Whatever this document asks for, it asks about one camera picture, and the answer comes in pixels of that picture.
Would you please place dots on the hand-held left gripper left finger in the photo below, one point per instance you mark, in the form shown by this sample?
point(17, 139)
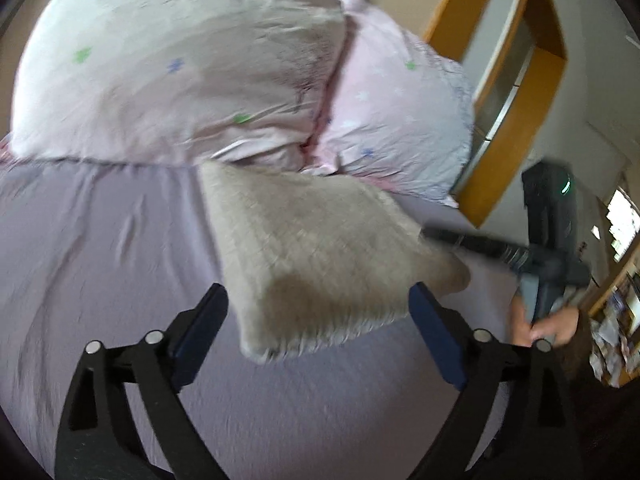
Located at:
point(199, 331)

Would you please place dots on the bright window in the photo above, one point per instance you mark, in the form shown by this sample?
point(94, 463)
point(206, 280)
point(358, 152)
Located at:
point(622, 225)

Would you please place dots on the small pink star-print pillow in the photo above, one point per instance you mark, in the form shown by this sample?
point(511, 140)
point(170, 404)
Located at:
point(395, 120)

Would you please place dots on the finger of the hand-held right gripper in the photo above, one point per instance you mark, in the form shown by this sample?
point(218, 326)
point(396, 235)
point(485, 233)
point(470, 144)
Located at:
point(475, 243)

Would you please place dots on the wooden door frame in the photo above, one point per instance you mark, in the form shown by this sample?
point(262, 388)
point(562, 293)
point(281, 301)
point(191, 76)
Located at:
point(500, 170)

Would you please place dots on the wooden shelf with clutter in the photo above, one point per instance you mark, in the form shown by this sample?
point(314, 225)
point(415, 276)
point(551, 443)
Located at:
point(617, 330)

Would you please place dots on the person's right forearm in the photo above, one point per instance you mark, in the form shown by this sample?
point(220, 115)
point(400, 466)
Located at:
point(600, 410)

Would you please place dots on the person's right hand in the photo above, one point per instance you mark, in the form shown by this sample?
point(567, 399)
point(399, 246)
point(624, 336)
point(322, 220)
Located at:
point(550, 326)

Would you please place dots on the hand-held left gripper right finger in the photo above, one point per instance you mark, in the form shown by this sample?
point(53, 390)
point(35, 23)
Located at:
point(436, 341)

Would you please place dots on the beige fuzzy cushion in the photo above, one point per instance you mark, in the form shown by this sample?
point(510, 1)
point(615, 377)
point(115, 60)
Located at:
point(305, 260)

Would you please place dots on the large pink star-print pillow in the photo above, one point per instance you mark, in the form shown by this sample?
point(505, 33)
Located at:
point(175, 65)

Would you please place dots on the lavender bed sheet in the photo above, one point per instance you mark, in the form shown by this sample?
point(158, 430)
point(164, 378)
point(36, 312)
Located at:
point(100, 260)

